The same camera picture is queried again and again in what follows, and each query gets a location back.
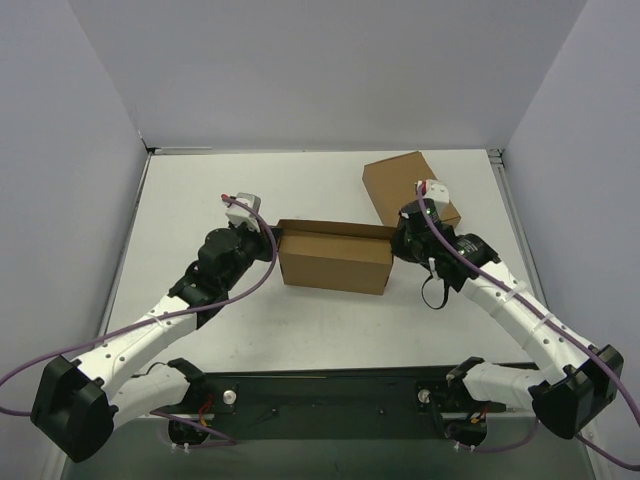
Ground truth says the folded closed cardboard box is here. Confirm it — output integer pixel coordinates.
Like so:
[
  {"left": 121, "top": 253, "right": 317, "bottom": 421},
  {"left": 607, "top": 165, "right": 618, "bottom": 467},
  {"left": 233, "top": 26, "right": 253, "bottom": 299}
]
[{"left": 362, "top": 151, "right": 437, "bottom": 227}]

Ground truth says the cardboard box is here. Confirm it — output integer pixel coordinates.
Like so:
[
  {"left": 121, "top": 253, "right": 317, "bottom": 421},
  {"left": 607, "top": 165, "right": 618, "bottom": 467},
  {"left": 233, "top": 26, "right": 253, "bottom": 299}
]
[
  {"left": 277, "top": 219, "right": 394, "bottom": 295},
  {"left": 362, "top": 151, "right": 437, "bottom": 227}
]

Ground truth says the purple cable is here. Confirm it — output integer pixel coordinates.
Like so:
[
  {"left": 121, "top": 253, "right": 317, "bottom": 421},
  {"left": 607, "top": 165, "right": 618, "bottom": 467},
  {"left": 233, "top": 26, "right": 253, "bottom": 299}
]
[
  {"left": 0, "top": 196, "right": 277, "bottom": 417},
  {"left": 417, "top": 194, "right": 640, "bottom": 471}
]

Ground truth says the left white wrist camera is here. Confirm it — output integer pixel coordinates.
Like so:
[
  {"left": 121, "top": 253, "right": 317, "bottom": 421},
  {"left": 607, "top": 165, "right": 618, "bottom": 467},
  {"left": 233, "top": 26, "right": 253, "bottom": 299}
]
[{"left": 221, "top": 193, "right": 261, "bottom": 232}]

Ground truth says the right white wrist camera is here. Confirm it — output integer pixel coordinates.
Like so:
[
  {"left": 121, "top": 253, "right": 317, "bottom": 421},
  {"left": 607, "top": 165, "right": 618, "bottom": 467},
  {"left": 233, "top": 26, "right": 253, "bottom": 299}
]
[{"left": 416, "top": 179, "right": 450, "bottom": 205}]

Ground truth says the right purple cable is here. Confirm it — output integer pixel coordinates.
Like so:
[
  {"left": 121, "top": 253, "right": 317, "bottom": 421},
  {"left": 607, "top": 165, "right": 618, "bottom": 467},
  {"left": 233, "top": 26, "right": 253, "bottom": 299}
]
[{"left": 417, "top": 194, "right": 640, "bottom": 471}]

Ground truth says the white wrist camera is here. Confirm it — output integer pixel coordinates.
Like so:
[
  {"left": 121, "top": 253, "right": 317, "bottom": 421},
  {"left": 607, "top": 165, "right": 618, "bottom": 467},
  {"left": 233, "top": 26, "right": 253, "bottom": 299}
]
[
  {"left": 416, "top": 179, "right": 450, "bottom": 205},
  {"left": 221, "top": 193, "right": 261, "bottom": 232}
]

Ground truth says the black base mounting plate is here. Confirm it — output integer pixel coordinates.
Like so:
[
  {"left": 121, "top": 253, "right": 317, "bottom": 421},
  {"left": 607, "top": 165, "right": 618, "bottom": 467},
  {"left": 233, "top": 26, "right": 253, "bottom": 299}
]
[{"left": 162, "top": 366, "right": 506, "bottom": 441}]

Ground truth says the aluminium frame rail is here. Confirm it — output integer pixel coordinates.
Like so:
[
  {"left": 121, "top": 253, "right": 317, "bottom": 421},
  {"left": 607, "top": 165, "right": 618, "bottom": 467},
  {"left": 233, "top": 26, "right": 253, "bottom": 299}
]
[{"left": 487, "top": 148, "right": 599, "bottom": 419}]

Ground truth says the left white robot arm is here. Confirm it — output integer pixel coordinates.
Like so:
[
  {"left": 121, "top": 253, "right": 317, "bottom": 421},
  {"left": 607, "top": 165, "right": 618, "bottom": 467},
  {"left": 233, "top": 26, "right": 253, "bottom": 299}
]
[{"left": 30, "top": 221, "right": 281, "bottom": 463}]

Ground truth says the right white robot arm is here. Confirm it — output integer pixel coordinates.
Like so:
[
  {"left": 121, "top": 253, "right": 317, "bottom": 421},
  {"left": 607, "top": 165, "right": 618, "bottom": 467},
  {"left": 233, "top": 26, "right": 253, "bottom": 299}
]
[{"left": 391, "top": 199, "right": 624, "bottom": 439}]

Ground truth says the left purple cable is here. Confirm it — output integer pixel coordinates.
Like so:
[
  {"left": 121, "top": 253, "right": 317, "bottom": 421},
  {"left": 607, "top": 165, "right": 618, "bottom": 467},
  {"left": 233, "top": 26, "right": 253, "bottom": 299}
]
[{"left": 0, "top": 196, "right": 277, "bottom": 417}]

